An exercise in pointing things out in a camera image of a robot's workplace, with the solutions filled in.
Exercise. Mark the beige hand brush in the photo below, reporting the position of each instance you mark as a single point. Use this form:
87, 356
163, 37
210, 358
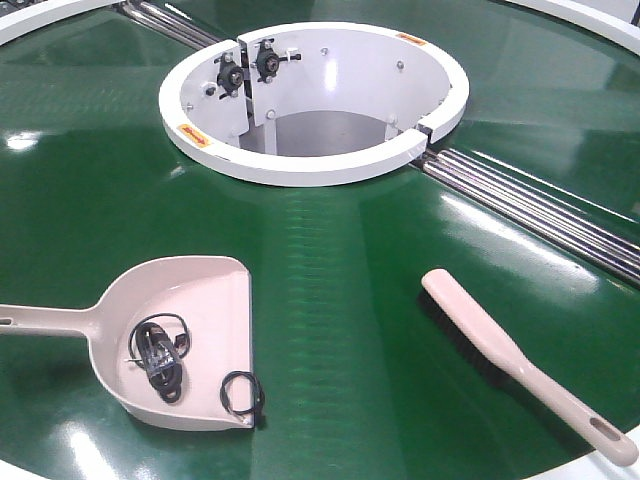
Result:
491, 342

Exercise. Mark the beige plastic dustpan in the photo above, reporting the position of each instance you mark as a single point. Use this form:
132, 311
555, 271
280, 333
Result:
210, 296

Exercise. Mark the steel conveyor rollers right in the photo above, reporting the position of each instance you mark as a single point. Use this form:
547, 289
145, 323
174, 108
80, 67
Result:
539, 212

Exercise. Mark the steel conveyor rollers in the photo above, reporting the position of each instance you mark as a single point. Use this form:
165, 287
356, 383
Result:
539, 212
167, 23

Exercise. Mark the steel conveyor rollers far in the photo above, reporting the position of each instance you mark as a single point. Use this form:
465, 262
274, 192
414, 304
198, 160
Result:
167, 23

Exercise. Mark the white outer conveyor rim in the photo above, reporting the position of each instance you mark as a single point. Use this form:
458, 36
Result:
620, 30

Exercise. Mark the black left bearing mount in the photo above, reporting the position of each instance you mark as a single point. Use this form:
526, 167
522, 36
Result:
230, 77

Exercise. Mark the black bearing mount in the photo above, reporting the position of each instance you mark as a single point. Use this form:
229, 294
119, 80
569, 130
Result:
230, 77
268, 61

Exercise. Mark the black right bearing mount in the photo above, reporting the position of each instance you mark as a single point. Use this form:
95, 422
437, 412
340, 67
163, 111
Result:
268, 61

